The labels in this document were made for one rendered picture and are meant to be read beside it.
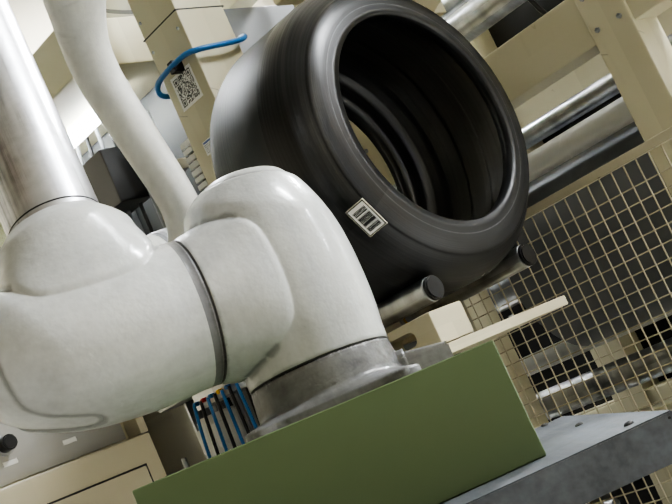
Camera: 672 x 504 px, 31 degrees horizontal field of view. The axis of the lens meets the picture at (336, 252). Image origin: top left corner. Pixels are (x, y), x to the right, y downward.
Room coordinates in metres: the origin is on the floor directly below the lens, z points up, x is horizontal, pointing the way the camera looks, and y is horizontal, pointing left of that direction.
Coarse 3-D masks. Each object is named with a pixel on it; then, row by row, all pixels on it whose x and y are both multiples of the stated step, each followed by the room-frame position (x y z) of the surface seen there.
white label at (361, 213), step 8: (360, 200) 1.92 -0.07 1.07; (352, 208) 1.93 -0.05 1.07; (360, 208) 1.93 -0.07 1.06; (368, 208) 1.93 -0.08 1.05; (352, 216) 1.94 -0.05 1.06; (360, 216) 1.94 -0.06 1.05; (368, 216) 1.93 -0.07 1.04; (376, 216) 1.93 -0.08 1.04; (360, 224) 1.94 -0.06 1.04; (368, 224) 1.94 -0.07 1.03; (376, 224) 1.94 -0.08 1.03; (384, 224) 1.94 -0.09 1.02; (368, 232) 1.95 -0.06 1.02
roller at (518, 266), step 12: (516, 252) 2.21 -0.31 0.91; (528, 252) 2.22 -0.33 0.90; (504, 264) 2.23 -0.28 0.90; (516, 264) 2.22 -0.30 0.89; (528, 264) 2.21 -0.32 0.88; (492, 276) 2.26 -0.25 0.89; (504, 276) 2.25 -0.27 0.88; (468, 288) 2.31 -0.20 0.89; (480, 288) 2.30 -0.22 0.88; (444, 300) 2.36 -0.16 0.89; (456, 300) 2.35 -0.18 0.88; (420, 312) 2.41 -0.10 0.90
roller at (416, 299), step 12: (432, 276) 2.02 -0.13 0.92; (408, 288) 2.04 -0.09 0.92; (420, 288) 2.01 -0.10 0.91; (432, 288) 2.01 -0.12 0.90; (384, 300) 2.09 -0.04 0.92; (396, 300) 2.06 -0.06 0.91; (408, 300) 2.04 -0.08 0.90; (420, 300) 2.02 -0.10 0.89; (432, 300) 2.02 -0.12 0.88; (384, 312) 2.08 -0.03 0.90; (396, 312) 2.07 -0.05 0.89; (408, 312) 2.06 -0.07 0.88; (384, 324) 2.10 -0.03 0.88
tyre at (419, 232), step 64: (320, 0) 2.04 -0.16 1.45; (384, 0) 2.12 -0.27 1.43; (256, 64) 2.01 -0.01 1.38; (320, 64) 1.95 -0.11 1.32; (384, 64) 2.38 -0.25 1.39; (448, 64) 2.34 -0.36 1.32; (256, 128) 1.97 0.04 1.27; (320, 128) 1.92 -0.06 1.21; (384, 128) 2.45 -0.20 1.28; (448, 128) 2.42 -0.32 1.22; (512, 128) 2.25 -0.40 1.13; (320, 192) 1.93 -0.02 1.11; (384, 192) 1.96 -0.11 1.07; (448, 192) 2.45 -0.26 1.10; (512, 192) 2.18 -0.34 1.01; (384, 256) 1.99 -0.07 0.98; (448, 256) 2.04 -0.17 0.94
